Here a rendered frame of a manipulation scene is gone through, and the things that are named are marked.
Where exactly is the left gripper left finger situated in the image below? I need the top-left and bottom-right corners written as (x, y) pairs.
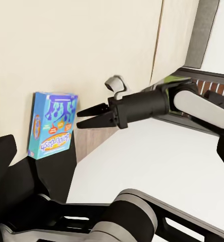
top-left (0, 134), bottom-right (17, 180)

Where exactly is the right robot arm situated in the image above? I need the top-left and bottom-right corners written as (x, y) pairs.
top-left (77, 75), bottom-right (224, 136)

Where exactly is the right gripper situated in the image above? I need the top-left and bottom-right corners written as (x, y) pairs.
top-left (77, 91), bottom-right (152, 129)

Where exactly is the board game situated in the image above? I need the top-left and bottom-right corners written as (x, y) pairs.
top-left (28, 92), bottom-right (78, 160)

